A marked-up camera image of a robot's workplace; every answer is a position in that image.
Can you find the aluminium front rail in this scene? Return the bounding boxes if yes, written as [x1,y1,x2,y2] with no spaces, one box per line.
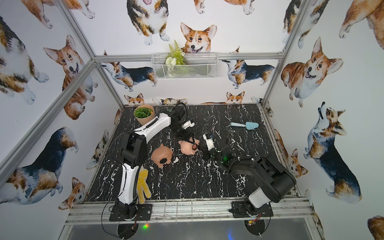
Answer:
[65,198,314,226]

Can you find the teal silicone spatula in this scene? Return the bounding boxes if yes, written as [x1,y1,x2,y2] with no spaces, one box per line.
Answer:
[230,122,259,130]

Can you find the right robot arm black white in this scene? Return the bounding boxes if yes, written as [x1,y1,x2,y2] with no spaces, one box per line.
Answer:
[203,134,297,209]

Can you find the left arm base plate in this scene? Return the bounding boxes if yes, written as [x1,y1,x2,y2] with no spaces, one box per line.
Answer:
[109,204,153,222]

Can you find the pink pot green plant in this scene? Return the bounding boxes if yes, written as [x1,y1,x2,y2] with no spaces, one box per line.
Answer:
[134,105,156,126]

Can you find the white wire wall basket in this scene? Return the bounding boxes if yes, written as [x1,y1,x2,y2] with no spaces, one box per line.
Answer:
[151,53,219,80]

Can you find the yellow work glove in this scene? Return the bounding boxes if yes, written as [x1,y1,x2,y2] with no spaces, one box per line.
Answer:
[137,167,152,205]

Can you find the pink piggy bank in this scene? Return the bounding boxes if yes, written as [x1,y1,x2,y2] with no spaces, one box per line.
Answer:
[151,144,173,169]
[179,138,200,156]

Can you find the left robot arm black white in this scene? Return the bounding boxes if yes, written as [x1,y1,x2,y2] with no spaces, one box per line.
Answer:
[115,103,199,218]

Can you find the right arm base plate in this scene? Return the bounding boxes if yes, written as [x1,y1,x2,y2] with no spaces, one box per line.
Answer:
[229,201,274,218]

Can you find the green fern plant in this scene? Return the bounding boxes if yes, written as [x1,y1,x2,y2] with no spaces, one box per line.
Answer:
[165,41,187,78]

